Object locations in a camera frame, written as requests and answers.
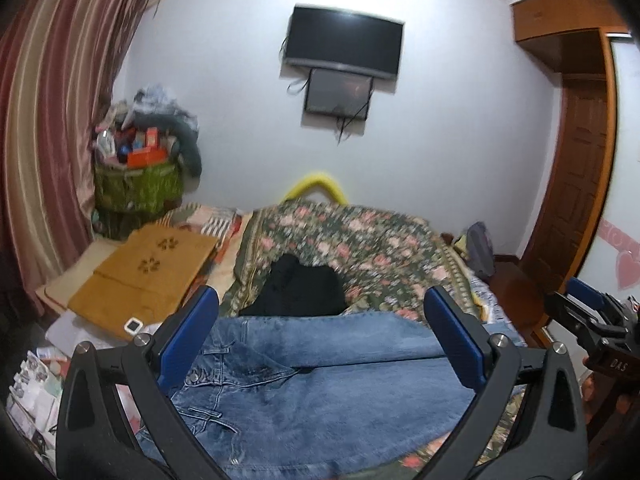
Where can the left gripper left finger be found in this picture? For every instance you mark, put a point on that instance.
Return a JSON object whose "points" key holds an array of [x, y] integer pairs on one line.
{"points": [[94, 439]]}

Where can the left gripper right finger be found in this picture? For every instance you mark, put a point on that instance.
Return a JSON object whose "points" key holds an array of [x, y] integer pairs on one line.
{"points": [[548, 439]]}

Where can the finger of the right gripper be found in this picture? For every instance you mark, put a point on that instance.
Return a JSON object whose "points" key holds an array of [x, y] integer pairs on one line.
{"points": [[586, 294]]}

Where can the blue denim jeans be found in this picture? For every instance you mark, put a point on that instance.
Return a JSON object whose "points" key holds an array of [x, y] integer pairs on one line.
{"points": [[315, 398]]}

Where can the small white square device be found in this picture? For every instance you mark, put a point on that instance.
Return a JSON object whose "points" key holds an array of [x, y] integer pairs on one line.
{"points": [[133, 326]]}

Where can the wooden door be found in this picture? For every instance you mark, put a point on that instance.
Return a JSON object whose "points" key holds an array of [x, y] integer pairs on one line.
{"points": [[583, 157]]}

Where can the grey backpack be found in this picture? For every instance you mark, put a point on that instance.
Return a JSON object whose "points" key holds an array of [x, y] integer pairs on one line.
{"points": [[481, 258]]}

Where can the wooden lap desk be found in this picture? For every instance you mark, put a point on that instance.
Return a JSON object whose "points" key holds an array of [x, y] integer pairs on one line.
{"points": [[147, 278]]}

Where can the green floral bedspread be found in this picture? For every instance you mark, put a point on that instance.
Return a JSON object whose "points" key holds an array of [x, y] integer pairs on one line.
{"points": [[385, 260]]}

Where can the black folded garment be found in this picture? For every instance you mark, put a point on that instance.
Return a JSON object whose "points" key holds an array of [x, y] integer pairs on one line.
{"points": [[293, 290]]}

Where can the green patterned storage bag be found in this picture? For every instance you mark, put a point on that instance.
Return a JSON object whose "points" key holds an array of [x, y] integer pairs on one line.
{"points": [[149, 189]]}

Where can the striped patterned pillow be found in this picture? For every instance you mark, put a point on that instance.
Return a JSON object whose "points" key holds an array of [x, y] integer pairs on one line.
{"points": [[221, 223]]}

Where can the orange box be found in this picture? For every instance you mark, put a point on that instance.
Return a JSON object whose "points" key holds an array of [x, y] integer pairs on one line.
{"points": [[146, 157]]}

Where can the wooden wardrobe top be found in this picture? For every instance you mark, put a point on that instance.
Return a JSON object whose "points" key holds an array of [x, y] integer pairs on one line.
{"points": [[537, 18]]}

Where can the yellow headboard pad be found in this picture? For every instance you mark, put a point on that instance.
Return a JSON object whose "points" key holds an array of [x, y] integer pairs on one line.
{"points": [[317, 181]]}

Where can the striped red curtain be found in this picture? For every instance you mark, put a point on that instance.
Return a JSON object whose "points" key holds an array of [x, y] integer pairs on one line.
{"points": [[59, 61]]}

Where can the small wall monitor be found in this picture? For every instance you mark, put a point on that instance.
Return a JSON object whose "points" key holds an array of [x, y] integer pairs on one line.
{"points": [[338, 94]]}

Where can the large wall television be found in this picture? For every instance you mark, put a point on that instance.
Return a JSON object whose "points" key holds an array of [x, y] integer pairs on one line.
{"points": [[343, 40]]}

